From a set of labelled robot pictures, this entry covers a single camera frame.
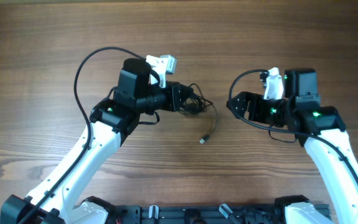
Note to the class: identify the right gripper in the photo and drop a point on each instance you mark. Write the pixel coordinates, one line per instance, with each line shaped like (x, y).
(245, 97)

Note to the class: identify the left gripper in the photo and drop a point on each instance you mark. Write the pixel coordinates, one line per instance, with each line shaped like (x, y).
(174, 101)

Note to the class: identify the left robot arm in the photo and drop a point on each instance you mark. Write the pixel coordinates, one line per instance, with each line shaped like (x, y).
(142, 89)

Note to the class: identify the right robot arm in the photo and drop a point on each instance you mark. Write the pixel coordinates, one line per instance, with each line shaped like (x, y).
(291, 104)

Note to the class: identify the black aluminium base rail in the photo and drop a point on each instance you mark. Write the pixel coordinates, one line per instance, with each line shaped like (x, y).
(257, 213)

